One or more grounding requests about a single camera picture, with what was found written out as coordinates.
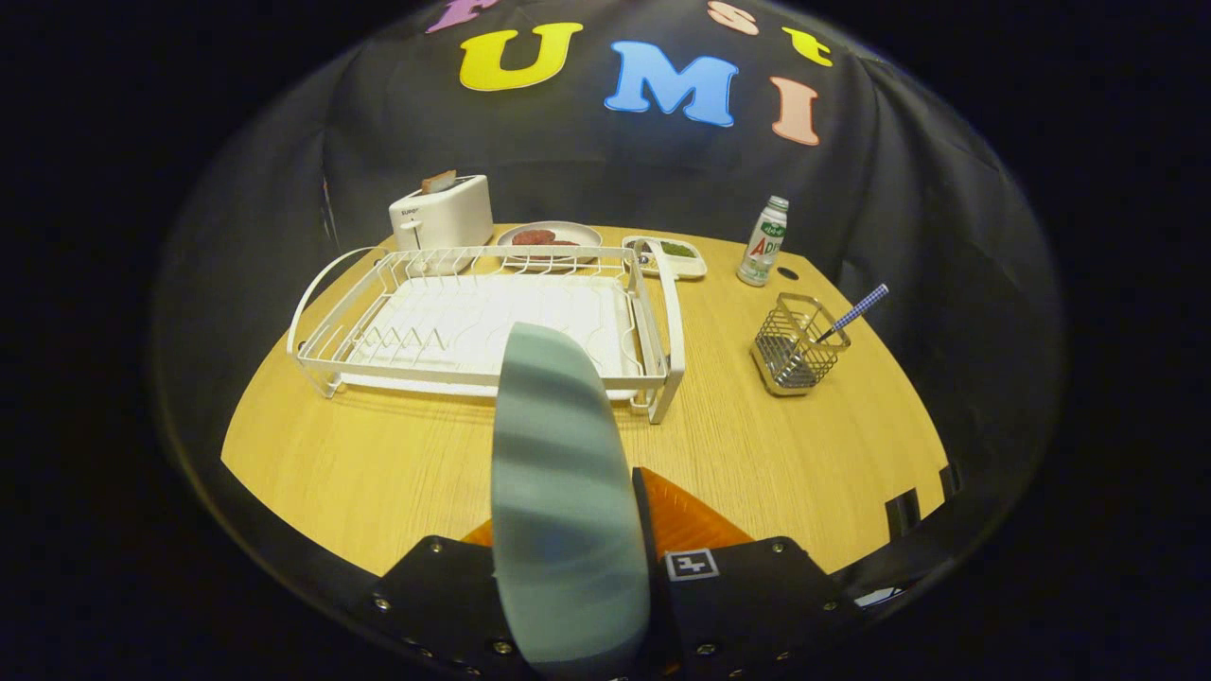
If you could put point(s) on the round white plate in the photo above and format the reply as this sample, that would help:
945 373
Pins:
579 232

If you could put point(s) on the pale green plate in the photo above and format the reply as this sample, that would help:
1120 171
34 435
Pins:
558 492

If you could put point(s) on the white divided sauce dish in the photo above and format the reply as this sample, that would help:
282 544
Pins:
686 263

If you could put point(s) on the brown meat patty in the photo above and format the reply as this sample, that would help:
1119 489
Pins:
565 244
532 236

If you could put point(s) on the white toaster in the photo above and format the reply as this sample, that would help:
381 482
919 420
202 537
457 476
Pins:
445 218

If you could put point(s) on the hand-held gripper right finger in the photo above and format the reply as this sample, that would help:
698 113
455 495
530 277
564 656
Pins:
738 605

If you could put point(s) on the black backdrop cloth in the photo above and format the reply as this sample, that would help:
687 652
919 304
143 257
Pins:
908 189

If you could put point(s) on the brown toast slice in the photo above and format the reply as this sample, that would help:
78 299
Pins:
438 182

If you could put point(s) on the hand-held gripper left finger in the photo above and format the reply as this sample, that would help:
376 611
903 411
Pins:
445 586

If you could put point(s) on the white drink bottle green label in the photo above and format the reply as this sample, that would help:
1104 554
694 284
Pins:
762 248

